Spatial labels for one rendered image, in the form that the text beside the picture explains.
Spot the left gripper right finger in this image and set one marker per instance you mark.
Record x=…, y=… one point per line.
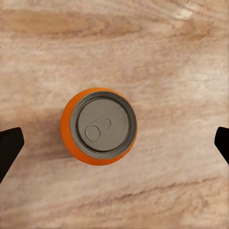
x=222, y=142

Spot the can of soda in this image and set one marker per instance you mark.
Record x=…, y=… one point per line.
x=98, y=126

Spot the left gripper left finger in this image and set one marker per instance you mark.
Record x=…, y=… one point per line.
x=11, y=143

